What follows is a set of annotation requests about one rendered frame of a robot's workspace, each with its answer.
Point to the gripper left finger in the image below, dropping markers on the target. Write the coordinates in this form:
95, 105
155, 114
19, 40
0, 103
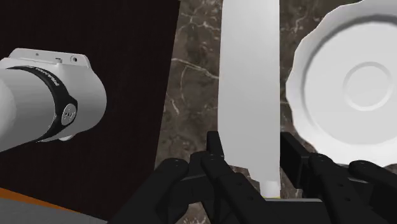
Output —
217, 186

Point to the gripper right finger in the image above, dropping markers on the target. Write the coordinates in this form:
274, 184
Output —
341, 192

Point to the white scalloped plate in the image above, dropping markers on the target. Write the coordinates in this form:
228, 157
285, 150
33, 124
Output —
347, 93

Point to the dark robot stand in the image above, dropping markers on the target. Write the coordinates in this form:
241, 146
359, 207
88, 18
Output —
127, 77

